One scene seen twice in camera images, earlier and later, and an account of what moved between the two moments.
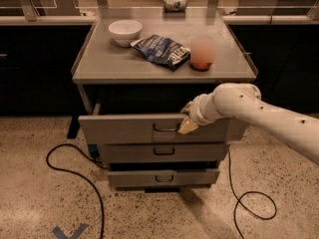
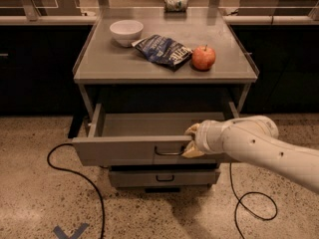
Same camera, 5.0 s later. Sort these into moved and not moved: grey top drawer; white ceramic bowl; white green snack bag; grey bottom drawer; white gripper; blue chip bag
Moved: grey top drawer; white gripper
Not moved: white ceramic bowl; blue chip bag; white green snack bag; grey bottom drawer
